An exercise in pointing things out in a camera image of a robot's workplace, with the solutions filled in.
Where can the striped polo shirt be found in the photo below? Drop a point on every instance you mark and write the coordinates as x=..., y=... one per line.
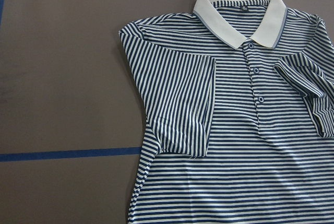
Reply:
x=238, y=96

